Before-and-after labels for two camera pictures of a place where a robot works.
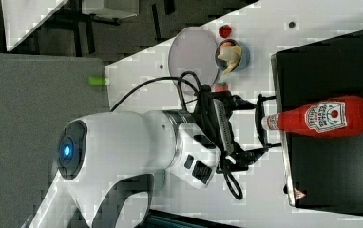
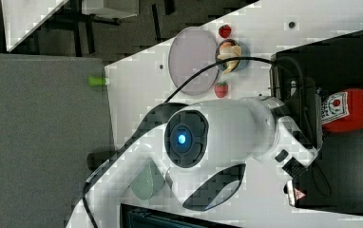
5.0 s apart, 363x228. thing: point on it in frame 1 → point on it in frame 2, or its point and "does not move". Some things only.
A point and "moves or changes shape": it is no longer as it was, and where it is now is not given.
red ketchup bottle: [327, 117] moves or changes shape
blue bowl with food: [232, 56] does not move
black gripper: [207, 121] → [303, 105]
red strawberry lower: [220, 86] does not move
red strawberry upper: [224, 30] does not move
